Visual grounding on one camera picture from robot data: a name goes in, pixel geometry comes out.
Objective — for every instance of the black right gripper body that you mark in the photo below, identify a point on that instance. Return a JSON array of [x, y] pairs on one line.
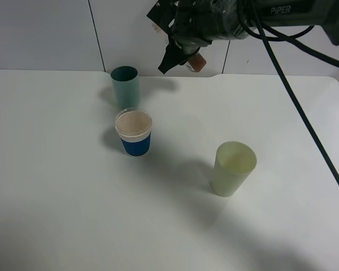
[[190, 25]]

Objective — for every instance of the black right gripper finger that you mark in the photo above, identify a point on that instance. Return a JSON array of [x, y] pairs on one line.
[[173, 56]]

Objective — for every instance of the clear plastic drink bottle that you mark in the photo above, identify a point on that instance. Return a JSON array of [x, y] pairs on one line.
[[194, 64]]

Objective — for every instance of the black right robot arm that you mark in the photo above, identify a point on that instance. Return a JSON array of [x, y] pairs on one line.
[[289, 14]]

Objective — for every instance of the teal plastic cup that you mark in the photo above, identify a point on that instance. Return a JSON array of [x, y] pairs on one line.
[[125, 83]]

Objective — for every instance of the blue sleeved paper cup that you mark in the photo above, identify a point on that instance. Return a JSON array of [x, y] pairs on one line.
[[133, 126]]

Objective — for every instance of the light green plastic cup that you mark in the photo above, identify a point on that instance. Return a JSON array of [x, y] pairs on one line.
[[234, 161]]

